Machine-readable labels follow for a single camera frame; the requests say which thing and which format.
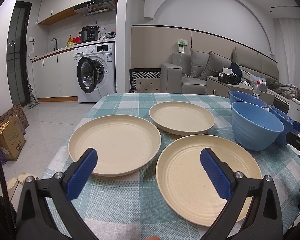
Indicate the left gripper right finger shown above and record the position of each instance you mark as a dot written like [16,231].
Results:
[264,217]

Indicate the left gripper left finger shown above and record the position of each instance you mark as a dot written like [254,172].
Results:
[34,218]

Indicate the blue bowl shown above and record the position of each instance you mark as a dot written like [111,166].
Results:
[287,123]
[244,97]
[254,127]

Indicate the blue bowl front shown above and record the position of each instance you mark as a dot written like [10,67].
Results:
[254,127]

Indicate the cream plate small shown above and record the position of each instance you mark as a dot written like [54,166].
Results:
[181,118]

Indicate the kitchen faucet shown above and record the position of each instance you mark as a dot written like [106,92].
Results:
[55,42]

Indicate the beige slipper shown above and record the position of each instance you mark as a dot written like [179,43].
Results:
[23,176]

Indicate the plastic water bottle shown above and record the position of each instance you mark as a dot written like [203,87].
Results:
[257,90]

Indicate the black organizer box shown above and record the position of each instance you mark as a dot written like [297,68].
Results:
[231,79]

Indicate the cardboard box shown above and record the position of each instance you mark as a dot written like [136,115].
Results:
[11,138]

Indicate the grey side cabinet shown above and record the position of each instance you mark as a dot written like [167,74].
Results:
[214,87]

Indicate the grey cushion right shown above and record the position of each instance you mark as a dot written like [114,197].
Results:
[214,65]

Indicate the grey cushion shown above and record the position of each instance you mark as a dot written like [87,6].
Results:
[214,65]
[198,62]

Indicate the green checked tablecloth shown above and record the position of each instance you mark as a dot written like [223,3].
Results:
[132,207]

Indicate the grey cushion left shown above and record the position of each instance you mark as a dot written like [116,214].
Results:
[198,62]

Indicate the grey sofa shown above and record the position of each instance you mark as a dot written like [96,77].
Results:
[175,76]

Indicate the white base cabinets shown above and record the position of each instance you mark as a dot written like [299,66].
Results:
[55,76]

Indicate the patterned floor mat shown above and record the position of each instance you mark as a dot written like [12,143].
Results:
[144,80]

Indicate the white washing machine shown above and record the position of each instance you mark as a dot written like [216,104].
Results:
[95,71]

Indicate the yellow oil bottle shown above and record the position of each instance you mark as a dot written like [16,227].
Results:
[70,41]

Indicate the black pressure cooker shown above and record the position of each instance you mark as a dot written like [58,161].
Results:
[89,33]

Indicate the range hood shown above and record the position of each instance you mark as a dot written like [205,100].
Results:
[95,7]

